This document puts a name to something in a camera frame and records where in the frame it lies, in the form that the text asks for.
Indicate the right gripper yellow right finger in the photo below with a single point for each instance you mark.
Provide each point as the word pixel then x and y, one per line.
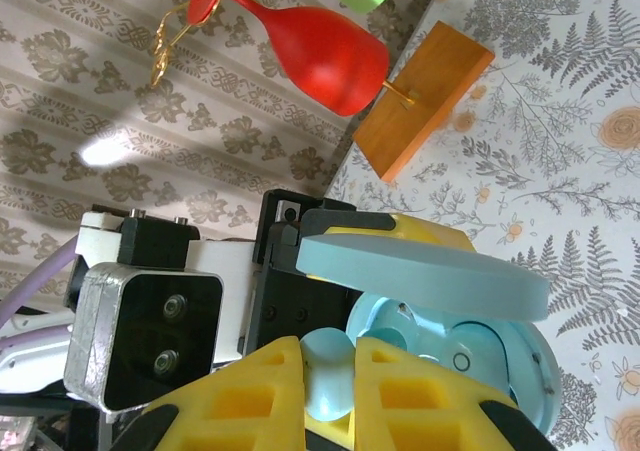
pixel 415 411

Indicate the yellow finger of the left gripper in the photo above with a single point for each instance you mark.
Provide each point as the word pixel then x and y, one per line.
pixel 330 430
pixel 425 231

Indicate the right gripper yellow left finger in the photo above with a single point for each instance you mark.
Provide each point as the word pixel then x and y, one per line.
pixel 240 406

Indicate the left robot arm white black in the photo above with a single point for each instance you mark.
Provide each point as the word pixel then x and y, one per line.
pixel 25 366

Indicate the orange wooden stand base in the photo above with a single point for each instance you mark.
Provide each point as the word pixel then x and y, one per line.
pixel 425 96

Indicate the red wine glass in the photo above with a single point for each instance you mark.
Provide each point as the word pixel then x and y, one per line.
pixel 325 61

